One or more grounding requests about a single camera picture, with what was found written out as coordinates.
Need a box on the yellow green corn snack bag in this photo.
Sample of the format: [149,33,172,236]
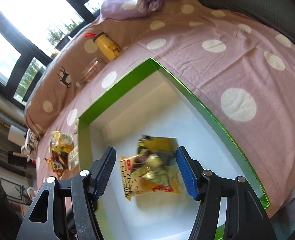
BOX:
[50,131,74,154]

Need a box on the yellow rice cracker bag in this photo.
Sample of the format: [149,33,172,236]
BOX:
[120,155,180,200]

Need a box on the yellow bottle red strap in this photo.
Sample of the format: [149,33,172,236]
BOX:
[84,31,122,61]

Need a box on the clear plastic bottle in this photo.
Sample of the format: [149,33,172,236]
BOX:
[76,58,106,88]

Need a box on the orange panda snack bag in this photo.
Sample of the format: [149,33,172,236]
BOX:
[45,151,68,178]

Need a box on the black window frame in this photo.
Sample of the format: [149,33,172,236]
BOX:
[0,0,103,109]

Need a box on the white striped cloth pile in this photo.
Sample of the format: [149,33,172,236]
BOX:
[21,129,39,159]

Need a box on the purple folded blanket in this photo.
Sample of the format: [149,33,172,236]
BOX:
[100,0,162,21]

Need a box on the green cardboard box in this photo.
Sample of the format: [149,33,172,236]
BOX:
[78,59,275,239]

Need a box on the pink polka dot bedsheet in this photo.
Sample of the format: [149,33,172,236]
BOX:
[36,0,295,216]

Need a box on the brown polka dot bolster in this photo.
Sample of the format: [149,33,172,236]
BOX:
[24,18,148,136]

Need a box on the gold brown snack bag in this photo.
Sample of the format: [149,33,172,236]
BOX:
[133,135,178,171]

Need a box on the white paper roll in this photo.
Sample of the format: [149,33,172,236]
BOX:
[7,125,26,146]

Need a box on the clear cracker pack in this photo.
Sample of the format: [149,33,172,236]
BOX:
[68,146,79,170]

